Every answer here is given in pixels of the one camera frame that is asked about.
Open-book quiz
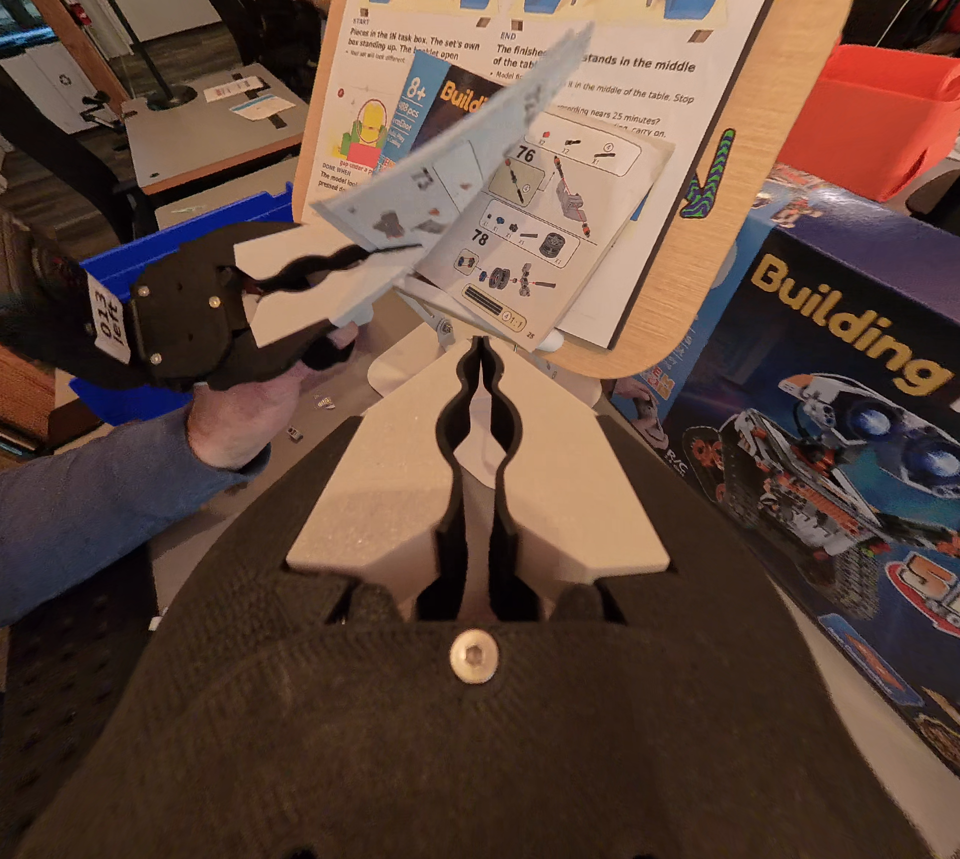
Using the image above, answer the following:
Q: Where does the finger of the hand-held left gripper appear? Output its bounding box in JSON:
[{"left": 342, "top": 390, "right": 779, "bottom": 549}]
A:
[
  {"left": 232, "top": 220, "right": 425, "bottom": 284},
  {"left": 249, "top": 250, "right": 408, "bottom": 350}
]

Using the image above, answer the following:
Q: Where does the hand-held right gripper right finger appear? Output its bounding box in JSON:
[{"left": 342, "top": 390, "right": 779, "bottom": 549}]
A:
[{"left": 482, "top": 336, "right": 670, "bottom": 599}]

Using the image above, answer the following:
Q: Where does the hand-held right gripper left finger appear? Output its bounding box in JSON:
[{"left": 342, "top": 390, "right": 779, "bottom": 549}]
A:
[{"left": 287, "top": 337, "right": 483, "bottom": 603}]

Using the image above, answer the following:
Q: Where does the building instruction booklet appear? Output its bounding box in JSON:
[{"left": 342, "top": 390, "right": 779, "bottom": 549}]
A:
[{"left": 309, "top": 22, "right": 678, "bottom": 355}]

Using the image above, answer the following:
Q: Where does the person's left forearm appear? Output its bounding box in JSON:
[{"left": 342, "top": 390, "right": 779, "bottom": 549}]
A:
[{"left": 0, "top": 409, "right": 273, "bottom": 628}]

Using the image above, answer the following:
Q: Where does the blue plastic bin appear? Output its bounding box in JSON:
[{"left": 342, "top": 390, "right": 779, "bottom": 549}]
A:
[{"left": 69, "top": 181, "right": 303, "bottom": 427}]

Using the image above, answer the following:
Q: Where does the white book stand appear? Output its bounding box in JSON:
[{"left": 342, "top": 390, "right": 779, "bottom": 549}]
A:
[{"left": 366, "top": 274, "right": 603, "bottom": 493}]

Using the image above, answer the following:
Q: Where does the black floor lamp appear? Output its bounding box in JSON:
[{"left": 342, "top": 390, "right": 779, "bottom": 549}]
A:
[{"left": 41, "top": 0, "right": 200, "bottom": 114}]

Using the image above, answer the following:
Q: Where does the blue robot kit box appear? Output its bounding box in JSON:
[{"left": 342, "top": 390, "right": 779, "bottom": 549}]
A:
[{"left": 609, "top": 165, "right": 960, "bottom": 776}]

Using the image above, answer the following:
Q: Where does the green blue chevron sticker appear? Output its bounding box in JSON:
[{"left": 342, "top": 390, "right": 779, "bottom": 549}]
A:
[{"left": 678, "top": 127, "right": 738, "bottom": 221}]

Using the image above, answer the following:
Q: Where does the wooden backboard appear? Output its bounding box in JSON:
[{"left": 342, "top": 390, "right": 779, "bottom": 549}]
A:
[{"left": 289, "top": 0, "right": 860, "bottom": 382}]

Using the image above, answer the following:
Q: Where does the orange plastic object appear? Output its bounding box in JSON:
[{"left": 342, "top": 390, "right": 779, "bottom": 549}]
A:
[{"left": 778, "top": 43, "right": 960, "bottom": 202}]

